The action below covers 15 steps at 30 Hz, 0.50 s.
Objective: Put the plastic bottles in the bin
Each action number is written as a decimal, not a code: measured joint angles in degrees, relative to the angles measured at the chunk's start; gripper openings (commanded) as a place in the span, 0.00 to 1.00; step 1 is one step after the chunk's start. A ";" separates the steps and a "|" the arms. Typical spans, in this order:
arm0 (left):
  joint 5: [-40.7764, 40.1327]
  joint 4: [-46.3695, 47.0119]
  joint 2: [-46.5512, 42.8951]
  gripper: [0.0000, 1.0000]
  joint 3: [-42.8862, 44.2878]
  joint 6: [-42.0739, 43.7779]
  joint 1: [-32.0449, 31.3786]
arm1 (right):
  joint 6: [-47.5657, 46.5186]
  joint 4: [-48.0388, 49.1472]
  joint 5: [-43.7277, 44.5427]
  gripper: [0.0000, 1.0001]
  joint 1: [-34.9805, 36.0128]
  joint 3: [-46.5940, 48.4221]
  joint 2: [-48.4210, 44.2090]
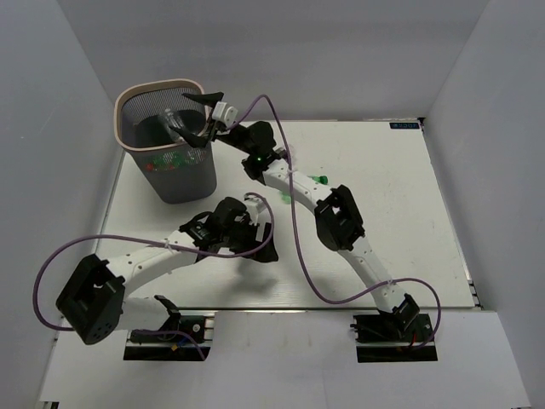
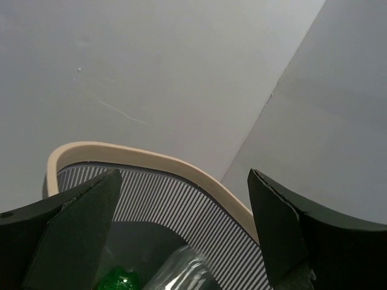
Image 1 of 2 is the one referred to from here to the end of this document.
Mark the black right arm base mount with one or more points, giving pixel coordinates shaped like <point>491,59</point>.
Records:
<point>377,342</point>

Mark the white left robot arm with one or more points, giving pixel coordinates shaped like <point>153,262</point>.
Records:
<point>99,299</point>

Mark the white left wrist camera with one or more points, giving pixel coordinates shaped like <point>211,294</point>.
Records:
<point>254,205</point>

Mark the green plastic bottle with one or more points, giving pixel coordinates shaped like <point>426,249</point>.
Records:
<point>172,161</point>
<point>319,179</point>

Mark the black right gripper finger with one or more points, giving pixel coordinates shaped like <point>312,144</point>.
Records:
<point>208,100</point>
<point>191,139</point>

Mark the clear bottle front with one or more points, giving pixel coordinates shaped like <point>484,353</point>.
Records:
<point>177,124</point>

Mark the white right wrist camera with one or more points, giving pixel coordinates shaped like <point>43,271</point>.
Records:
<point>224,113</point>

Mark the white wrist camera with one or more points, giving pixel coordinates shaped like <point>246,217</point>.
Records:
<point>224,113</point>
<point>254,205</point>

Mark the grey mesh waste bin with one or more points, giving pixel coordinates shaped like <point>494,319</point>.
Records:
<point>141,135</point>

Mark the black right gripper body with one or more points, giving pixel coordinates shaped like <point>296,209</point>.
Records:
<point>238,141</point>

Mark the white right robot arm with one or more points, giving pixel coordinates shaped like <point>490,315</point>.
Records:
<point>339,224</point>

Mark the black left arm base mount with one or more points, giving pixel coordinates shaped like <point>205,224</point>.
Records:
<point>179,337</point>

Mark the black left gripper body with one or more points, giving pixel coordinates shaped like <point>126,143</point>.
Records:
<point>242,238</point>

